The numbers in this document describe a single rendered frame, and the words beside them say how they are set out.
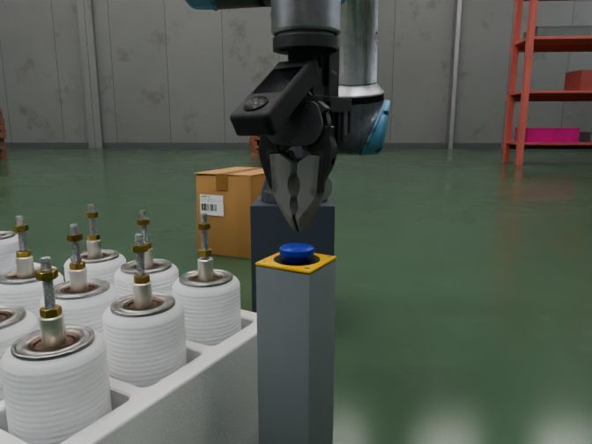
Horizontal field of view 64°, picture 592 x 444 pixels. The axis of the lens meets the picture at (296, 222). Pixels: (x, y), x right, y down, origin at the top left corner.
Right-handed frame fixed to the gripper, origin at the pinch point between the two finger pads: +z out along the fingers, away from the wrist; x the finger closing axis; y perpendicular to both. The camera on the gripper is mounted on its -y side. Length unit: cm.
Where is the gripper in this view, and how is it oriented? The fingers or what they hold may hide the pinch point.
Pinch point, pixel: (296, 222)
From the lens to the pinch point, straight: 54.0
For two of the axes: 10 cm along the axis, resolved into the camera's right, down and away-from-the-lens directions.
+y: 4.9, -1.7, 8.6
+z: 0.0, 9.8, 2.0
